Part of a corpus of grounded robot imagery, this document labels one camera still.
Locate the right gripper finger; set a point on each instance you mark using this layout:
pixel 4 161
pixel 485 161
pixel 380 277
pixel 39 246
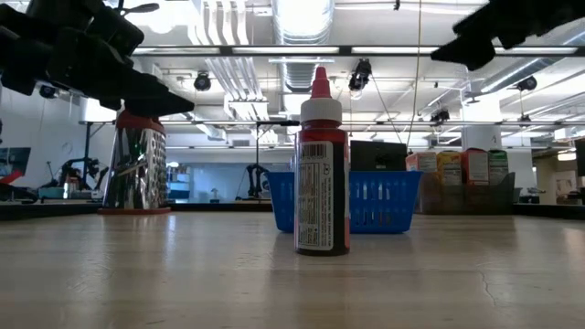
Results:
pixel 471 45

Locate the blue plastic basket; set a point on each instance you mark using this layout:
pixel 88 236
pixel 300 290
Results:
pixel 388 205

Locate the black overhead crossbar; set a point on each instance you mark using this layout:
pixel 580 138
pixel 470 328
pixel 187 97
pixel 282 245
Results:
pixel 343 50

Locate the large black monitor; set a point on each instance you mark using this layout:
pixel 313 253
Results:
pixel 379 155

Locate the black metal stand frame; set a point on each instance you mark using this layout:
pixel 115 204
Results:
pixel 276 123

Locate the Apple Jacks cereal box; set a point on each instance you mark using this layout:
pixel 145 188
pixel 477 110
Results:
pixel 498 166

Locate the black ceiling spotlight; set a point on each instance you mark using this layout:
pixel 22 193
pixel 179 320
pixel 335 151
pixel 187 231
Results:
pixel 202 81
pixel 48 91
pixel 440 115
pixel 360 75
pixel 527 83

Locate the dark wall screen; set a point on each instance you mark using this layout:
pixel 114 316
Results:
pixel 13 157

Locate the black background robot arm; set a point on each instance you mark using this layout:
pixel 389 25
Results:
pixel 80 171
pixel 256 180

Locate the clear box of snack boxes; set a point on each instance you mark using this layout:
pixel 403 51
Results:
pixel 466 201

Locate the red food colouring bottle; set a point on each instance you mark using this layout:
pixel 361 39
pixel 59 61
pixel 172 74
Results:
pixel 322 183

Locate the orange cereal box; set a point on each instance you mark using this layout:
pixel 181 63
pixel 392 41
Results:
pixel 421 162

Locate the red flat bar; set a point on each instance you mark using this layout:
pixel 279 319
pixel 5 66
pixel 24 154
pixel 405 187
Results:
pixel 13 177

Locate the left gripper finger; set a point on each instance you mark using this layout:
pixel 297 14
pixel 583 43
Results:
pixel 151 98

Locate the black table frame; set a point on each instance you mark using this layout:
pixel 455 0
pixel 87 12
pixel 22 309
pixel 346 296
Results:
pixel 548 211

